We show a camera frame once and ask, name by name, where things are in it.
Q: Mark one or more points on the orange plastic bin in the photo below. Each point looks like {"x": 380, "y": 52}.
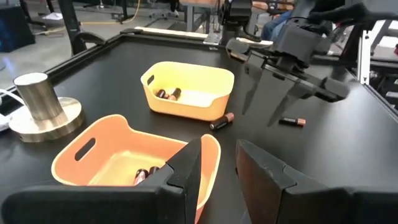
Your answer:
{"x": 109, "y": 146}

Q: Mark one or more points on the black table clamp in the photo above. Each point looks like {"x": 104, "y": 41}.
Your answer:
{"x": 87, "y": 37}

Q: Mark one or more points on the yellow plastic bin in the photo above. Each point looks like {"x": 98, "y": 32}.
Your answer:
{"x": 186, "y": 109}

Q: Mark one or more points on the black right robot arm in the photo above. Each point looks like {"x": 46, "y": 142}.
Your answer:
{"x": 342, "y": 12}

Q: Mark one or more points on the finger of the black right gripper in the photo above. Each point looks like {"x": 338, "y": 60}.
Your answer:
{"x": 255, "y": 81}
{"x": 290, "y": 96}

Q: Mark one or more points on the white cylindrical battery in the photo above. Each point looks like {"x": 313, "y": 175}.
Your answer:
{"x": 154, "y": 170}
{"x": 141, "y": 176}

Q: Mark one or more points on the grey background table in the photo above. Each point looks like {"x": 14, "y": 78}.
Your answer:
{"x": 189, "y": 18}

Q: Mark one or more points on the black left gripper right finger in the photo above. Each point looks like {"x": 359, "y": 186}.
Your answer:
{"x": 280, "y": 199}

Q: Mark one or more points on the black screws cluster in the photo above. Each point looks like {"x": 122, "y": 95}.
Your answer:
{"x": 175, "y": 94}

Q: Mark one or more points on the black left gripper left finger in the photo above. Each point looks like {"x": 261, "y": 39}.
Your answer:
{"x": 93, "y": 205}

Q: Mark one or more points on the dark blue box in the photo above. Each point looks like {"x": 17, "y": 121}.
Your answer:
{"x": 15, "y": 28}

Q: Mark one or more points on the round camera mount base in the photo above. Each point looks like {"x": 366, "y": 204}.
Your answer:
{"x": 40, "y": 96}

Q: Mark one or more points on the silver aluminium post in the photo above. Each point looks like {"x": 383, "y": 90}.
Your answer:
{"x": 363, "y": 56}

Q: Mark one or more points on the person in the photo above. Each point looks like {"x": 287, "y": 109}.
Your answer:
{"x": 273, "y": 26}

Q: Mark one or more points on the black copper Duracell battery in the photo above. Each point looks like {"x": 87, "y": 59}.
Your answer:
{"x": 160, "y": 93}
{"x": 290, "y": 121}
{"x": 167, "y": 96}
{"x": 221, "y": 122}

